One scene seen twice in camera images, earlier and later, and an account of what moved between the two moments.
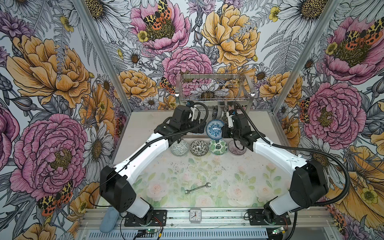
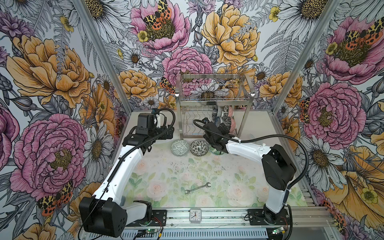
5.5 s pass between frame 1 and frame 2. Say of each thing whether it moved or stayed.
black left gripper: moved
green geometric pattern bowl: stayed
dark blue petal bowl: stayed
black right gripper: moved
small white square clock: stayed
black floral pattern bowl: stayed
